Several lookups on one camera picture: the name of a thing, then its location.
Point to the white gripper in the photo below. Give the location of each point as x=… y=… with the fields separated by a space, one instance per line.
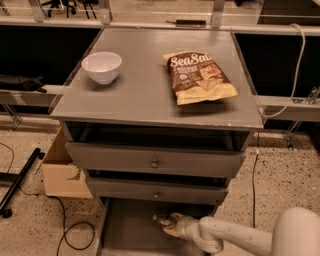
x=184 y=225

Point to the clear plastic water bottle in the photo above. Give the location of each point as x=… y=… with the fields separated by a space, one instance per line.
x=165 y=221

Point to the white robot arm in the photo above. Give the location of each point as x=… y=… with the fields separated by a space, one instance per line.
x=296 y=233

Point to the grey middle drawer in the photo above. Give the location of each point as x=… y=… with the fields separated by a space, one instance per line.
x=179 y=189

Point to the grey drawer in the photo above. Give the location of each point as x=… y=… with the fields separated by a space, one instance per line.
x=179 y=189
x=130 y=228
x=157 y=160

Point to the grey bottom drawer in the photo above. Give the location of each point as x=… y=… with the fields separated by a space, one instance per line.
x=130 y=228

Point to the grey top drawer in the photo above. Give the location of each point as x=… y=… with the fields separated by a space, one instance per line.
x=157 y=160

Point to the grey drawer cabinet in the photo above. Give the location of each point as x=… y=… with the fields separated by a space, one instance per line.
x=139 y=108

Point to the cardboard box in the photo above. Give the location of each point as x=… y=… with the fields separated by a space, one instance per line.
x=61 y=177

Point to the brown sea salt chip bag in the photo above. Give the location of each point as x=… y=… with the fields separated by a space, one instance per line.
x=195 y=77

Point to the black metal pole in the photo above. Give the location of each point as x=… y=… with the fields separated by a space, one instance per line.
x=14 y=180

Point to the white bowl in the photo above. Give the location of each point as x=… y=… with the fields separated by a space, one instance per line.
x=102 y=67

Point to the black flat device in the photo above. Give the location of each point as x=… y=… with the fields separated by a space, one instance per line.
x=190 y=23

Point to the black bag on rail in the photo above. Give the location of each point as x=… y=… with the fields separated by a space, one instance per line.
x=21 y=83

